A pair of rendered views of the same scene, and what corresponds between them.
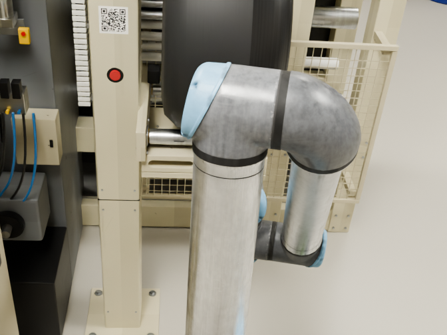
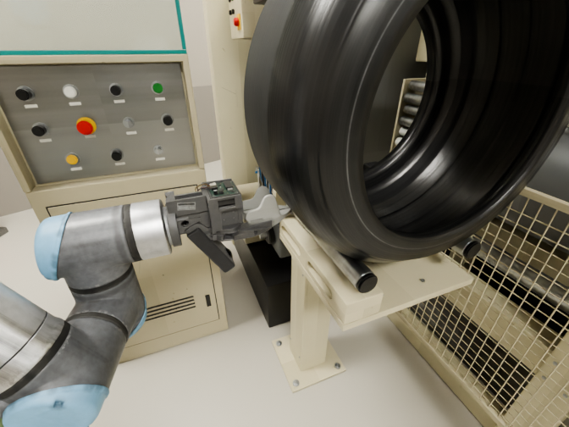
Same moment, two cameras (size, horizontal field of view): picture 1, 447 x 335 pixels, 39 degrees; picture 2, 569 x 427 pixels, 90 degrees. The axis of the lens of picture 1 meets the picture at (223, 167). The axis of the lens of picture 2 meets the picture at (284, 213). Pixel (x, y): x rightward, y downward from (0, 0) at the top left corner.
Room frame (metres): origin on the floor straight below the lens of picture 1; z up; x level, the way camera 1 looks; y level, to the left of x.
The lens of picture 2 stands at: (1.27, -0.46, 1.29)
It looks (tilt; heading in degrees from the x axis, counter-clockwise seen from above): 30 degrees down; 74
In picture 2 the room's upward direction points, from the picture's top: straight up
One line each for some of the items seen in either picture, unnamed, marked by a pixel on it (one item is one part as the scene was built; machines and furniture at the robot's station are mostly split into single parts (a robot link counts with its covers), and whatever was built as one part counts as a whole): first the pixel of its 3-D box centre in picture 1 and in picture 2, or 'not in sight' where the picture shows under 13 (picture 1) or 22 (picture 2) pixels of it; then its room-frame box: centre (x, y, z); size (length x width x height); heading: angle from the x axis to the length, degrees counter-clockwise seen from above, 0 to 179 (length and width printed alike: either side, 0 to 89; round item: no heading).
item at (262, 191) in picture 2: not in sight; (264, 201); (1.36, 0.00, 1.05); 0.09 x 0.03 x 0.06; 6
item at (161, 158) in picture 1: (203, 156); (321, 256); (1.51, 0.06, 0.83); 0.36 x 0.09 x 0.06; 96
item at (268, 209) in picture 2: not in sight; (269, 208); (1.36, -0.03, 1.05); 0.09 x 0.03 x 0.06; 6
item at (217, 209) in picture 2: not in sight; (207, 214); (1.26, -0.03, 1.05); 0.12 x 0.08 x 0.09; 6
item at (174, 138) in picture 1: (207, 137); (323, 235); (1.51, 0.05, 0.90); 0.35 x 0.05 x 0.05; 96
